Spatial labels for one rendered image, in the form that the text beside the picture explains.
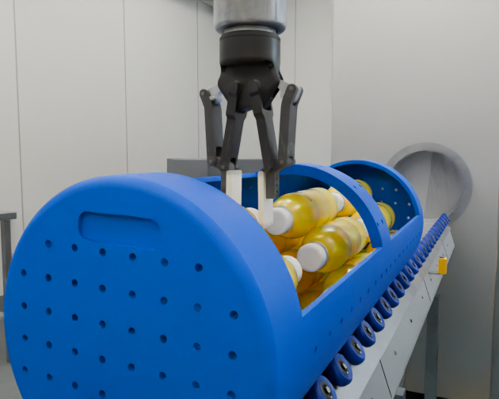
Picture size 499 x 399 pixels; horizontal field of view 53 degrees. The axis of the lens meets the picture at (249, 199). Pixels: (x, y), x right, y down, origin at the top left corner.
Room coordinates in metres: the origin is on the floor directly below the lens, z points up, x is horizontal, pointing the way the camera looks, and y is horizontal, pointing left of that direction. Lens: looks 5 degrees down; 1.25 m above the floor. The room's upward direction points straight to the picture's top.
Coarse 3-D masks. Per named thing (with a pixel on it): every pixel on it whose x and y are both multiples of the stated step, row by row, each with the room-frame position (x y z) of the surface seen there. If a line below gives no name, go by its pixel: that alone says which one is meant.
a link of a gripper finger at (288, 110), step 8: (288, 88) 0.60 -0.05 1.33; (296, 88) 0.60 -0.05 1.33; (288, 96) 0.60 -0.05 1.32; (288, 104) 0.60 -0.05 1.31; (296, 104) 0.62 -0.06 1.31; (280, 112) 0.60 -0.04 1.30; (288, 112) 0.60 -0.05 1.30; (296, 112) 0.62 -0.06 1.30; (280, 120) 0.60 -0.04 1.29; (288, 120) 0.60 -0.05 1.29; (296, 120) 0.62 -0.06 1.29; (280, 128) 0.60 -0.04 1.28; (288, 128) 0.60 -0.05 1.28; (280, 136) 0.60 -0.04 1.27; (288, 136) 0.60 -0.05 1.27; (280, 144) 0.60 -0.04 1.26; (288, 144) 0.60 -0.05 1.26; (280, 152) 0.60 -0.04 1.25; (288, 152) 0.60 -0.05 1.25; (280, 160) 0.60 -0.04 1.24
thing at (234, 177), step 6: (228, 174) 0.63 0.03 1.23; (234, 174) 0.64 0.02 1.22; (240, 174) 0.65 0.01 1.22; (228, 180) 0.63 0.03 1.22; (234, 180) 0.64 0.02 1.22; (240, 180) 0.65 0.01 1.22; (228, 186) 0.63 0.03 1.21; (234, 186) 0.64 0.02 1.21; (240, 186) 0.65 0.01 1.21; (228, 192) 0.63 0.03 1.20; (234, 192) 0.64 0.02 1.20; (240, 192) 0.65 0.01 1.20; (234, 198) 0.64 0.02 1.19; (240, 198) 0.65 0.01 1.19; (240, 204) 0.65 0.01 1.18
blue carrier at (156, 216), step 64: (64, 192) 0.43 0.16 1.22; (128, 192) 0.40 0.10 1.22; (192, 192) 0.40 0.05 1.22; (256, 192) 0.90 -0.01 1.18; (384, 192) 1.16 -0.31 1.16; (64, 256) 0.43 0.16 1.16; (128, 256) 0.40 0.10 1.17; (192, 256) 0.38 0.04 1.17; (256, 256) 0.38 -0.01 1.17; (384, 256) 0.72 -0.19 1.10; (64, 320) 0.43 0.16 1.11; (128, 320) 0.40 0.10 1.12; (192, 320) 0.38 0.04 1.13; (256, 320) 0.35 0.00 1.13; (320, 320) 0.44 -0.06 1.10; (64, 384) 0.43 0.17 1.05; (128, 384) 0.40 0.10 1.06; (192, 384) 0.38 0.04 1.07; (256, 384) 0.35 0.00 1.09
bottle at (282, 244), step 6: (270, 234) 0.77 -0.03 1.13; (276, 240) 0.77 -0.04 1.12; (282, 240) 0.79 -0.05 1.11; (288, 240) 0.81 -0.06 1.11; (294, 240) 0.83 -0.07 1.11; (300, 240) 0.87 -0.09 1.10; (276, 246) 0.77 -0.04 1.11; (282, 246) 0.79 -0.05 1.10; (288, 246) 0.82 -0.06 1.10; (294, 246) 0.85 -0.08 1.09; (282, 252) 0.80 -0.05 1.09
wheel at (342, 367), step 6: (336, 360) 0.65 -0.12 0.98; (342, 360) 0.66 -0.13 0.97; (330, 366) 0.64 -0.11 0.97; (336, 366) 0.64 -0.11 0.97; (342, 366) 0.65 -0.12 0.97; (348, 366) 0.66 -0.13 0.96; (330, 372) 0.63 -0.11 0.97; (336, 372) 0.63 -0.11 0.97; (342, 372) 0.64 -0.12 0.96; (348, 372) 0.65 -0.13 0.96; (330, 378) 0.64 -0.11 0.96; (336, 378) 0.63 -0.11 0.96; (342, 378) 0.63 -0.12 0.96; (348, 378) 0.64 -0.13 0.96; (336, 384) 0.64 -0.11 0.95; (342, 384) 0.63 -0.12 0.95; (348, 384) 0.64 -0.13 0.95
